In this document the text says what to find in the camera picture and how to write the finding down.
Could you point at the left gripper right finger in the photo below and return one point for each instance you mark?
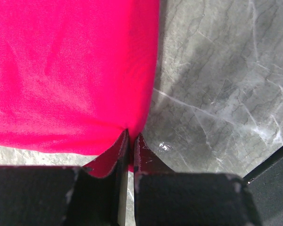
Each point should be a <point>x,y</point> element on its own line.
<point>145,160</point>

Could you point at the black base beam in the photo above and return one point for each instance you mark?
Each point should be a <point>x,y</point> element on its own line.
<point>266,185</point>

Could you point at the bright red t-shirt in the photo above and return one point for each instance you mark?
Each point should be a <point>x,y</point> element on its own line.
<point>74,74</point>

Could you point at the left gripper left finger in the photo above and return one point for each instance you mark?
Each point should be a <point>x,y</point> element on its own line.
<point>110,171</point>

